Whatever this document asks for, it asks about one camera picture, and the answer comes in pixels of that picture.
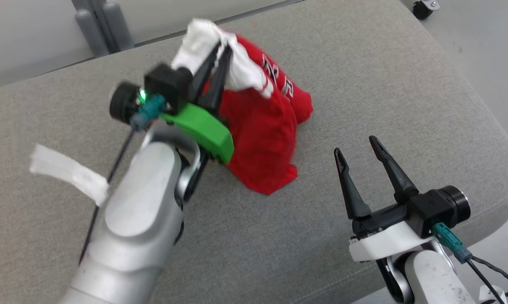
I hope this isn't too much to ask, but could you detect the red and white jersey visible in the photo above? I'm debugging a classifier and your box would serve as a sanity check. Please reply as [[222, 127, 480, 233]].
[[171, 18, 314, 195]]

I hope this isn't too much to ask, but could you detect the black left cable teal plug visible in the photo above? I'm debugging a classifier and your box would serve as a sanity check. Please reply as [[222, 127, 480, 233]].
[[78, 95, 171, 266]]

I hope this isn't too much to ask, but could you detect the black right cable teal plug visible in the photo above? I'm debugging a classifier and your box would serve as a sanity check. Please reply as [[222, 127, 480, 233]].
[[432, 222, 508, 304]]

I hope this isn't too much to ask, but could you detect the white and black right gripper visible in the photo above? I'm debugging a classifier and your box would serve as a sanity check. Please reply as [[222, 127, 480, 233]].
[[333, 136, 438, 263]]

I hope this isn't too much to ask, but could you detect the black caster wheel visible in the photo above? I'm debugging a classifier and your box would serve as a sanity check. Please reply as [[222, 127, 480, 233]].
[[412, 0, 441, 20]]

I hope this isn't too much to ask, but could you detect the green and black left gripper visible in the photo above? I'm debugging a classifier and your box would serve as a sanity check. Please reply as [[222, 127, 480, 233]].
[[160, 41, 235, 165]]

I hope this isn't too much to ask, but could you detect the small white cable tag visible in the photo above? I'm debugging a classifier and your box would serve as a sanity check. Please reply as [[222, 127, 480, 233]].
[[479, 285, 508, 304]]

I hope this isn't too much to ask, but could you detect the white tape label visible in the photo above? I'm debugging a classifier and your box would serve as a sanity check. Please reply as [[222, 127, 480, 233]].
[[29, 144, 110, 207]]

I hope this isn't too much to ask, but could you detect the grey metal post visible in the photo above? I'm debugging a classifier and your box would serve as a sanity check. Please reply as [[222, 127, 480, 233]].
[[71, 0, 135, 58]]

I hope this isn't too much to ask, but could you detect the black cable teal plug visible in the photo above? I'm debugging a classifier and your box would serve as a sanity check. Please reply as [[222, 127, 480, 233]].
[[78, 95, 171, 266], [432, 222, 508, 304]]

